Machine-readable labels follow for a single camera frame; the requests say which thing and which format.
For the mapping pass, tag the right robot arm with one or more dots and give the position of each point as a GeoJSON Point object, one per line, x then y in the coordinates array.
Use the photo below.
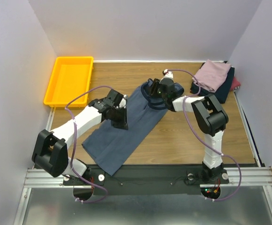
{"type": "Point", "coordinates": [210, 116]}

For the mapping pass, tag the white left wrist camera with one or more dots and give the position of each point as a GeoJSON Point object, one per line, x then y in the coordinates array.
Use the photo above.
{"type": "Point", "coordinates": [123, 102]}

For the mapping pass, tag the yellow plastic tray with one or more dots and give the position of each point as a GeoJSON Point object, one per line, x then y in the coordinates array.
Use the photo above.
{"type": "Point", "coordinates": [70, 77]}

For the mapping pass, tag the pink folded tank top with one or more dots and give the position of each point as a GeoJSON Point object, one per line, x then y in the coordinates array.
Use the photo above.
{"type": "Point", "coordinates": [211, 75]}

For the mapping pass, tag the maroon folded tank top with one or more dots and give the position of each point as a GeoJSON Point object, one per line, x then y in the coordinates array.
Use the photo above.
{"type": "Point", "coordinates": [235, 84]}

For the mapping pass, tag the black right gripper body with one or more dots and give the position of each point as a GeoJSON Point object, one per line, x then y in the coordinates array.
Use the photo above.
{"type": "Point", "coordinates": [154, 86]}

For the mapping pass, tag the blue-grey tank top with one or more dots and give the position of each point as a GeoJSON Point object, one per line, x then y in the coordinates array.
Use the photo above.
{"type": "Point", "coordinates": [110, 147]}

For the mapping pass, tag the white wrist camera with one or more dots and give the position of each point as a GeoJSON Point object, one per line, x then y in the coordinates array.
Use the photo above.
{"type": "Point", "coordinates": [123, 102]}
{"type": "Point", "coordinates": [167, 74]}

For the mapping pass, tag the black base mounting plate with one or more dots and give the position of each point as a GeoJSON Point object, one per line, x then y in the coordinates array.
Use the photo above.
{"type": "Point", "coordinates": [154, 179]}

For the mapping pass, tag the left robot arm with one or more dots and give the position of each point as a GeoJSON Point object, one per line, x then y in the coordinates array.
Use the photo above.
{"type": "Point", "coordinates": [51, 148]}

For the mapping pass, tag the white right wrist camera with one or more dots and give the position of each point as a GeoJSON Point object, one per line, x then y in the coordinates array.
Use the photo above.
{"type": "Point", "coordinates": [167, 74]}

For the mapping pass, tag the aluminium frame rail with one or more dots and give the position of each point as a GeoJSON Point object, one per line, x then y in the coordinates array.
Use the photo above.
{"type": "Point", "coordinates": [39, 178]}

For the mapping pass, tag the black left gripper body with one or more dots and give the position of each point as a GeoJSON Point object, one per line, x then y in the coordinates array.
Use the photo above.
{"type": "Point", "coordinates": [118, 119]}

